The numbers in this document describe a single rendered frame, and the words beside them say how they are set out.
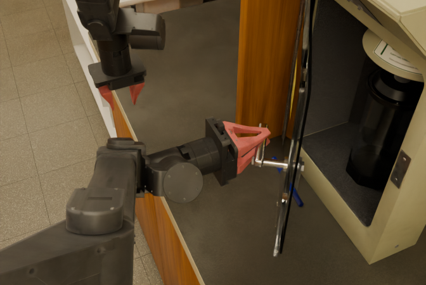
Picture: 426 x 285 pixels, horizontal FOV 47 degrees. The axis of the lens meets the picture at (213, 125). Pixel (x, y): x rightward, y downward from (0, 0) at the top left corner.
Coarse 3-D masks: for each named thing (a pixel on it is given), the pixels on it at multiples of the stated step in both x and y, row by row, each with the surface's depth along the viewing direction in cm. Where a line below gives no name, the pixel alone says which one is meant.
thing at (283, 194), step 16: (304, 0) 78; (304, 16) 72; (304, 32) 69; (304, 48) 66; (304, 64) 64; (304, 80) 61; (304, 96) 61; (288, 112) 92; (288, 128) 82; (288, 144) 73; (288, 160) 69; (288, 176) 71
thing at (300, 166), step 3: (300, 156) 76; (300, 159) 76; (294, 162) 76; (300, 162) 75; (303, 162) 76; (294, 165) 76; (300, 165) 75; (303, 165) 75; (294, 168) 76; (297, 168) 76; (300, 168) 75; (303, 168) 75; (297, 171) 76; (300, 171) 75; (297, 174) 77; (297, 177) 77; (297, 180) 77; (297, 183) 77; (297, 186) 78
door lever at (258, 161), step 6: (264, 126) 81; (258, 144) 78; (264, 144) 78; (258, 150) 77; (264, 150) 78; (252, 156) 77; (258, 156) 76; (252, 162) 76; (258, 162) 76; (264, 162) 76; (270, 162) 76; (276, 162) 76; (282, 162) 76
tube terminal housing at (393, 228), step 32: (384, 32) 70; (416, 64) 66; (416, 128) 70; (416, 160) 73; (320, 192) 103; (384, 192) 81; (416, 192) 80; (352, 224) 94; (384, 224) 84; (416, 224) 89; (384, 256) 93
